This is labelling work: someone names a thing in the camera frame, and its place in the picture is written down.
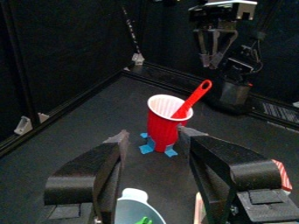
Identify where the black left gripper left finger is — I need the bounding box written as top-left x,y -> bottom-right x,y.
43,129 -> 131,224

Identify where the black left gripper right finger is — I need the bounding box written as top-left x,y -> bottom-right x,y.
179,125 -> 284,224

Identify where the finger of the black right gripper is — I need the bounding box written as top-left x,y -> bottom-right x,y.
192,29 -> 212,68
210,29 -> 239,69

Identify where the red topped white nigiri sushi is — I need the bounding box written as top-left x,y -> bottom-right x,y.
271,158 -> 295,193

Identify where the red plastic spoon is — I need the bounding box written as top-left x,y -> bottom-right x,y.
171,79 -> 214,120

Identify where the red plastic cup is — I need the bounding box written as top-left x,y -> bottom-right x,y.
146,94 -> 195,153

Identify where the black aluminium frame rail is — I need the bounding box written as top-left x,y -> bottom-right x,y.
0,69 -> 127,157
122,62 -> 299,130

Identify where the grey metal corner bracket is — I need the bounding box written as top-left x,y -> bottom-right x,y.
37,112 -> 52,123
131,52 -> 146,66
13,115 -> 33,136

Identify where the grey bowl with handles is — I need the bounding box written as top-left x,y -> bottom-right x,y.
115,187 -> 167,224

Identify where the black vertical frame post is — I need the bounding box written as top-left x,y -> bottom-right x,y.
0,0 -> 41,128

